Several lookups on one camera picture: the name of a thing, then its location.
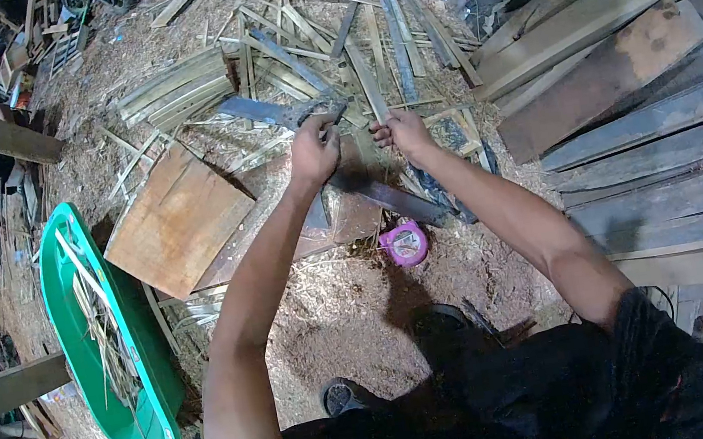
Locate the bundle of pale bamboo slats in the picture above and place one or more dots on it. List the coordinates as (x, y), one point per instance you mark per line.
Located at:
(178, 92)

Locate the pink round container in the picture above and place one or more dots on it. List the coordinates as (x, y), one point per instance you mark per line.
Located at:
(403, 244)

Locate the thick wooden beam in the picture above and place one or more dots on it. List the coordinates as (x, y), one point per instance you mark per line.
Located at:
(3, 137)

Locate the green plastic tub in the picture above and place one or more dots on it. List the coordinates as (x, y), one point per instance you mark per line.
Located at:
(145, 383)

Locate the person's right fingers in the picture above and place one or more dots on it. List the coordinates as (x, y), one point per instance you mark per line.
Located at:
(383, 134)

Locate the pile of split bamboo strips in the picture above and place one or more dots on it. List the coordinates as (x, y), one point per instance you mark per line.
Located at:
(313, 43)

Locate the person's body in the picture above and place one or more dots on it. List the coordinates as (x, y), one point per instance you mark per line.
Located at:
(485, 403)

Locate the long bamboo strip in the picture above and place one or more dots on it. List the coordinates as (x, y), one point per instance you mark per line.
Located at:
(367, 82)

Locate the stack of wooden planks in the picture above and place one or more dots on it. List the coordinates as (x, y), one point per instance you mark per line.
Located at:
(620, 114)

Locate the dark flat bar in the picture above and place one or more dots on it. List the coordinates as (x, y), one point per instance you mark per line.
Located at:
(396, 200)

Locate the short wooden beam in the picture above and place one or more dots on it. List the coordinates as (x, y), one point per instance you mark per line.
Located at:
(24, 383)

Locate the person's right hand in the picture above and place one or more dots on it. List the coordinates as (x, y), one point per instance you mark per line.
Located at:
(411, 137)

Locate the light square wooden board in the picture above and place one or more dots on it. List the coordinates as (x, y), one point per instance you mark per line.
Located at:
(177, 224)

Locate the person's legs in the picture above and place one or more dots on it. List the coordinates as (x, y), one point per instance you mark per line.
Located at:
(437, 325)

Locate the person's left hand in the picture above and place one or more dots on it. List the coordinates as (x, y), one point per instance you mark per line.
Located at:
(310, 158)

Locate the person's left fingers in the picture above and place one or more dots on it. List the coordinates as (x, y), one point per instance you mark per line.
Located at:
(324, 130)

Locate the bamboo scraps in tub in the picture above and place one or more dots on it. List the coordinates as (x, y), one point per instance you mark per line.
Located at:
(105, 335)

